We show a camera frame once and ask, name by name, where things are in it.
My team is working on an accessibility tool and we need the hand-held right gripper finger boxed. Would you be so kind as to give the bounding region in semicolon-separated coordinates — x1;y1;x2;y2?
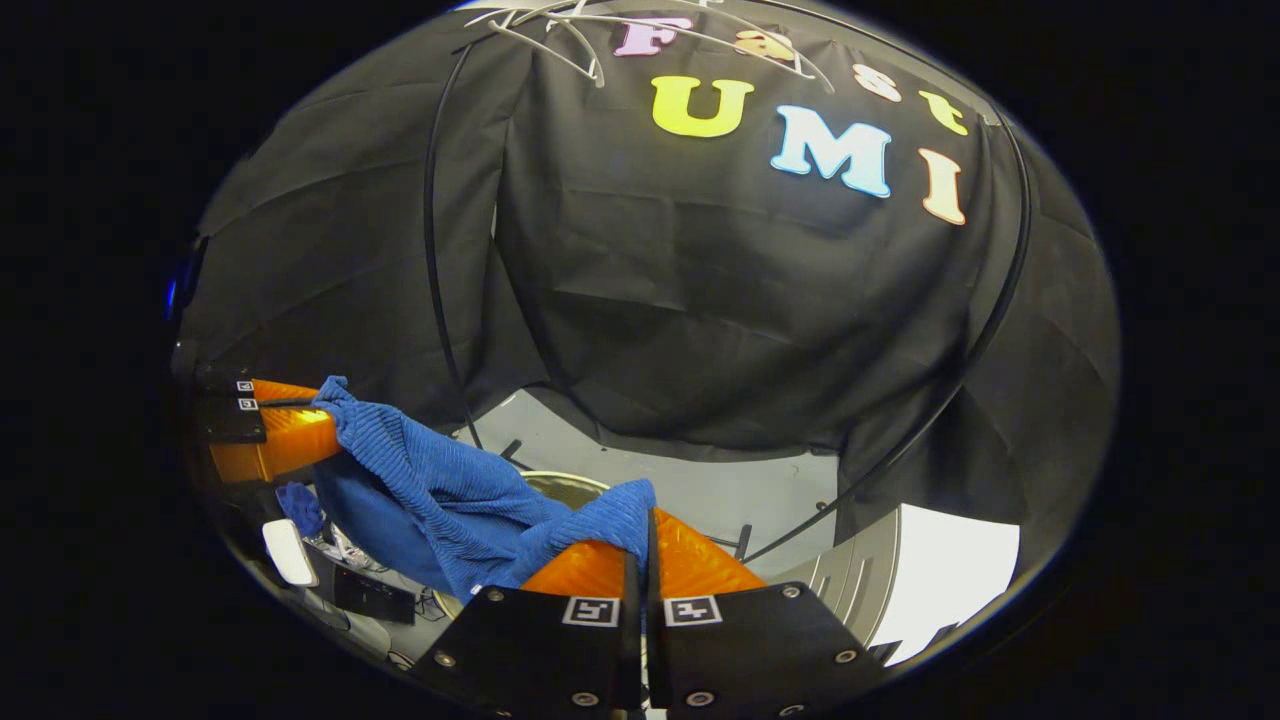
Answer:
410;540;643;720
645;508;886;720

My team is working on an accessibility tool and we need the round beige laundry hamper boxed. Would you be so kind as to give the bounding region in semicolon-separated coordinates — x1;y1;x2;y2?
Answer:
430;470;613;621

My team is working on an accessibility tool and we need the blue corduroy jacket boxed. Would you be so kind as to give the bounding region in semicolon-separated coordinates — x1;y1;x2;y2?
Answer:
275;375;659;601

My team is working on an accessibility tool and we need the black metal clothes rack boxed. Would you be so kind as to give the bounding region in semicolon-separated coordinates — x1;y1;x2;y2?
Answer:
423;0;1033;566

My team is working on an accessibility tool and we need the white plastic clothes hanger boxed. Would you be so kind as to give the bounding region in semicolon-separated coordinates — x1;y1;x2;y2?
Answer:
465;5;606;89
545;0;836;91

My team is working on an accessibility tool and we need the white oval object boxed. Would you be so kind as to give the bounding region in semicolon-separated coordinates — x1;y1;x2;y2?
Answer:
262;518;319;589

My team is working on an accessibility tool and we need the black flat box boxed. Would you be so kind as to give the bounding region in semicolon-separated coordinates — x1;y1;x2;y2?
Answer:
333;565;416;626

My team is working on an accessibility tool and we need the white storage cabinet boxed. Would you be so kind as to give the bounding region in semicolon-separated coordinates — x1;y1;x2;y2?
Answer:
775;505;1021;666

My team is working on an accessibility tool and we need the black backdrop cloth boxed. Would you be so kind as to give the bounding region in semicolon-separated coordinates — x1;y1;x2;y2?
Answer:
175;0;1121;561

